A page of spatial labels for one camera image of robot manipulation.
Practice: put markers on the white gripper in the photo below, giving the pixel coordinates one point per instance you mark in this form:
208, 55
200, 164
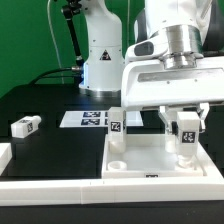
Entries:
146, 85

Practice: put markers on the white U-shaped fence wall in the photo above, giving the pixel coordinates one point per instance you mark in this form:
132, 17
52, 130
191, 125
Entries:
117, 190

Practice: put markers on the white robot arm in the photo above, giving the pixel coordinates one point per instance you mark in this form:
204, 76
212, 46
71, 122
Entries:
165, 69

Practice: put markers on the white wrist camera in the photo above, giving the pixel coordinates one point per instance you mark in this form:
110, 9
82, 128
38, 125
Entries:
145, 50

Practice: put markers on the white marker plate with tags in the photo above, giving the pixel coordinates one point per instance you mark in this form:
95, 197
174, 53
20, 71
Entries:
76, 119

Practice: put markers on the white square table top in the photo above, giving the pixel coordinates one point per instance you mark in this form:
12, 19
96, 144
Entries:
144, 157

